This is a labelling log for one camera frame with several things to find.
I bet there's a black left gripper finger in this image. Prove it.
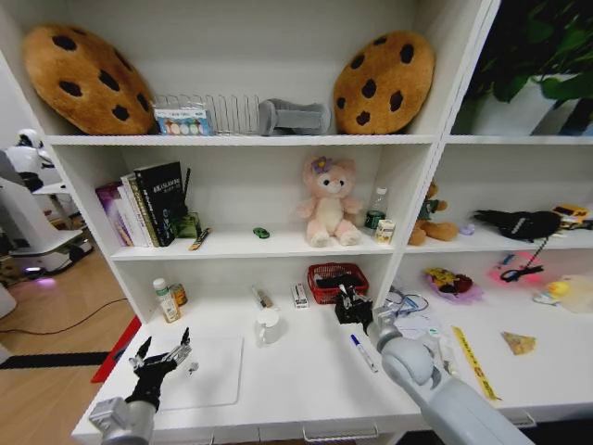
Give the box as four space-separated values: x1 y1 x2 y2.
129 336 154 371
167 326 193 366

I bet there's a black item in basket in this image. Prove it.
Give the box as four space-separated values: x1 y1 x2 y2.
313 273 365 291

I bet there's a red mesh basket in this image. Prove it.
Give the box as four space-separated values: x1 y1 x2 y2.
307 262 371 306

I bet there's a white desk mat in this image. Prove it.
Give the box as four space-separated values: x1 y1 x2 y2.
138 335 246 413

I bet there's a white blue marker pen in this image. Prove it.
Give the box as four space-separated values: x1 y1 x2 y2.
348 333 380 374

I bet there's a small white medicine box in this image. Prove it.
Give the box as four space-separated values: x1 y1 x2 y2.
290 282 311 312

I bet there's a green capped bottle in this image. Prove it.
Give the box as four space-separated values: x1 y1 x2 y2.
152 277 182 324

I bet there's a small yellow drink carton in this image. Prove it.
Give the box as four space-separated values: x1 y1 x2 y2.
373 218 397 246

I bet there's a clear plastic bag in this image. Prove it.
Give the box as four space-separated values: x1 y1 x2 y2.
397 311 462 377

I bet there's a small brown silver tube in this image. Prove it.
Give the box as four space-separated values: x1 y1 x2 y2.
251 285 275 310

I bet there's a white mug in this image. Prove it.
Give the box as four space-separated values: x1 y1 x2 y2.
253 306 284 350

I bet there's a clear water bottle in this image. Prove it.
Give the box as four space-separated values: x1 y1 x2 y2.
363 186 390 237

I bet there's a black floor strip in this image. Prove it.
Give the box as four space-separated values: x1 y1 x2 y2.
0 351 113 371

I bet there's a purple wrapped flower bouquet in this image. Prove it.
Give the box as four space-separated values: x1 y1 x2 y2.
423 266 485 306

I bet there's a pink plush toy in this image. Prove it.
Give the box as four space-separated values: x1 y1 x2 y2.
296 155 365 248

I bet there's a brown bear plush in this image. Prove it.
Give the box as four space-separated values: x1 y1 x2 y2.
407 181 461 247

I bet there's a yellow black snack bar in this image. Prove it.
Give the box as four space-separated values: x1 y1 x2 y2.
188 227 212 252

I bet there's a green reed diffuser box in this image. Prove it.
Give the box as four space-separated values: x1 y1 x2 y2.
172 167 203 240

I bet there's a yellow ruler strip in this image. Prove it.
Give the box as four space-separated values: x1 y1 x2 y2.
450 324 502 402

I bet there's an olive spine book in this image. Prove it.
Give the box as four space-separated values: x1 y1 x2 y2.
127 175 161 248

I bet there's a white book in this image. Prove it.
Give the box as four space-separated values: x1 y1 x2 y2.
116 173 150 248

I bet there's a purple book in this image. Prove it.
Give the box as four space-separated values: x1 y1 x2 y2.
95 181 130 248

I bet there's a black book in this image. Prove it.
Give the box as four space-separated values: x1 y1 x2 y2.
132 160 184 248

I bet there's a triangular snack packet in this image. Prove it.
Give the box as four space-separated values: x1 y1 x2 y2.
500 330 538 357

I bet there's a black bag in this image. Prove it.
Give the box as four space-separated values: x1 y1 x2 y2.
471 209 564 244

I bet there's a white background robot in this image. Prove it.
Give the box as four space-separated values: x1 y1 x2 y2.
0 128 95 282

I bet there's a white shelf unit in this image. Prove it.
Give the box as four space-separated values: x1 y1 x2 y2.
0 0 593 445

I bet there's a yellow duck toy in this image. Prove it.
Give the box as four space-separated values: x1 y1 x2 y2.
532 273 593 314

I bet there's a small brown cookie pillow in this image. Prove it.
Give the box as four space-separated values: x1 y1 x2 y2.
333 30 437 136

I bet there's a colourful sticky notes pack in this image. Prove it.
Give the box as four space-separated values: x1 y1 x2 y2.
153 108 216 137

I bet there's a yellow toy vehicle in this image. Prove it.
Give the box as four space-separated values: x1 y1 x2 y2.
550 203 593 223

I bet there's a white planter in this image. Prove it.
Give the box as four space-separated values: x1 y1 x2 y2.
452 72 593 137

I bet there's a large brown cookie pillow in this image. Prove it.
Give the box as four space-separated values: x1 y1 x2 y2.
21 23 157 136

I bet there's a green leafy plant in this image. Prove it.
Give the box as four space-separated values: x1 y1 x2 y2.
471 0 593 104

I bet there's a blue white earphone cable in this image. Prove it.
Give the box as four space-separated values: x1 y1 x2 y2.
383 276 431 322

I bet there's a black floor cable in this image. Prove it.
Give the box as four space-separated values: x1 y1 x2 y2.
0 297 130 336

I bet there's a silver drawer handle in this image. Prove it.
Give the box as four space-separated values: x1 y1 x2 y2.
302 423 380 442
508 411 539 430

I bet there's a clear wire file rack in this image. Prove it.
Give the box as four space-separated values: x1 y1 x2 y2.
152 94 263 136

